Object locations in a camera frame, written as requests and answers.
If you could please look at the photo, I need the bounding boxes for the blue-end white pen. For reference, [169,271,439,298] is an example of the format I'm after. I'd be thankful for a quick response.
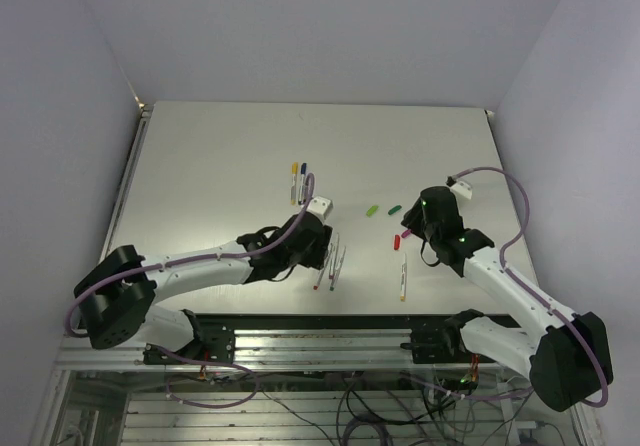
[297,171,306,205]

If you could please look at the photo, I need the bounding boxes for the light green pen cap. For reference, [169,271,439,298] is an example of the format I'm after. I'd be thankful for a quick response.
[366,205,379,217]

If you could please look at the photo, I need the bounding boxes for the loose cables under table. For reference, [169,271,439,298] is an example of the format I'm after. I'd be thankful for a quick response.
[164,363,546,446]

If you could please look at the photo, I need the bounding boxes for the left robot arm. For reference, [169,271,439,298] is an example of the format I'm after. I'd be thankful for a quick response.
[72,210,332,363]

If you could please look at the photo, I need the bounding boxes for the orange-end pen on right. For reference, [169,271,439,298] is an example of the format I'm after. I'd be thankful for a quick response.
[400,253,407,302]

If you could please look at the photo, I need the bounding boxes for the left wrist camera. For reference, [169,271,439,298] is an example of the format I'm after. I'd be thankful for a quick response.
[306,196,334,224]

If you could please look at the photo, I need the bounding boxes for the aluminium frame rail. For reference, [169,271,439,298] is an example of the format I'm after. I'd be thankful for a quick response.
[54,328,584,372]

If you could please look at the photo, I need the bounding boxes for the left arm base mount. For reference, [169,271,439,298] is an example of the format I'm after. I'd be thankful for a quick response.
[139,307,236,366]

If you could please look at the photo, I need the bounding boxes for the red-end white pen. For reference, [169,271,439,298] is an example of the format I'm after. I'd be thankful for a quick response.
[313,263,330,290]

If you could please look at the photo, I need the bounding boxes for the yellow-end white pen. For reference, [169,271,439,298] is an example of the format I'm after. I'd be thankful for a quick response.
[290,166,298,205]

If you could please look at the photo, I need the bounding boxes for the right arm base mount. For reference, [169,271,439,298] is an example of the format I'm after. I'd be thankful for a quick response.
[400,309,484,364]

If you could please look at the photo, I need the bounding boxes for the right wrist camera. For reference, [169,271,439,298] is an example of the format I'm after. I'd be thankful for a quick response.
[446,176,473,201]

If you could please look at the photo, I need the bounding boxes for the purple-end white pen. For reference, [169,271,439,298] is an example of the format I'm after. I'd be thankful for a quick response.
[329,233,340,280]

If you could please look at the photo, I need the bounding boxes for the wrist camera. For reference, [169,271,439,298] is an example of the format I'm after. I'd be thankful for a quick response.
[446,176,473,201]
[306,196,334,224]

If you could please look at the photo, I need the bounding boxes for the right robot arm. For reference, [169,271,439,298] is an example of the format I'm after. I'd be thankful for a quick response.
[402,186,613,412]

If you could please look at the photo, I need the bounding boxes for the green-end white pen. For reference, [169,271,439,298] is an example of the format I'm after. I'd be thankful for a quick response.
[330,246,347,292]

